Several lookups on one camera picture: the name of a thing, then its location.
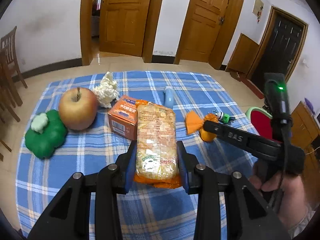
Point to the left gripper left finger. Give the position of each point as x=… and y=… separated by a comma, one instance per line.
x=126, y=163

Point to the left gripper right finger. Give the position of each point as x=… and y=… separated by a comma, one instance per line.
x=186, y=164

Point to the orange snack packet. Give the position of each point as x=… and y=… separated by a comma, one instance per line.
x=156, y=156

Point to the orange mesh wrapper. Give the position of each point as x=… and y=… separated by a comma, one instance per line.
x=194, y=123

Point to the right human hand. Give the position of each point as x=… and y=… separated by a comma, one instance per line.
x=294, y=211

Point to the wooden sideboard cabinet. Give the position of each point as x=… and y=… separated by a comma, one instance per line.
x=305, y=134

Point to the red basin with green rim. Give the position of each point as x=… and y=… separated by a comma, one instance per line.
x=266, y=125

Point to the orange cardboard box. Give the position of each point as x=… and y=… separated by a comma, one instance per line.
x=122, y=118

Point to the green white small toy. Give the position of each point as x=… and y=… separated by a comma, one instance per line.
x=224, y=117

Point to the blue plaid tablecloth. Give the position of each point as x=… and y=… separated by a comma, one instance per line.
x=145, y=212

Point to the light blue tube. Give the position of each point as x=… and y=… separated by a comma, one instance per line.
x=169, y=97

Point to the crumpled white tissue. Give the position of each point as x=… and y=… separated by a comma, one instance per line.
x=106, y=92

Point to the red yellow apple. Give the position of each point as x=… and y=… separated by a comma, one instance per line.
x=78, y=108

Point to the red doormat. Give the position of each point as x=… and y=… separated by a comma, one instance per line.
x=253, y=88

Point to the green clover shaped toy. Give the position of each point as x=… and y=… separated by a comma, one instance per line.
x=46, y=133

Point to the black entrance door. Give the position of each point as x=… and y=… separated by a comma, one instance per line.
x=281, y=48

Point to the left wooden door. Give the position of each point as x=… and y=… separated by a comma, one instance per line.
x=122, y=26

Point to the wooden door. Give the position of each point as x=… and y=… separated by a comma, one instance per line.
x=200, y=29
x=122, y=26

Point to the wooden dining chair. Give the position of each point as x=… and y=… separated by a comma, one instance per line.
x=11, y=67

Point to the middle wooden door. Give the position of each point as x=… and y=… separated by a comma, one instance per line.
x=200, y=29

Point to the low wooden wall cabinet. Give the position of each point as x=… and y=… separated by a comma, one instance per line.
x=243, y=55

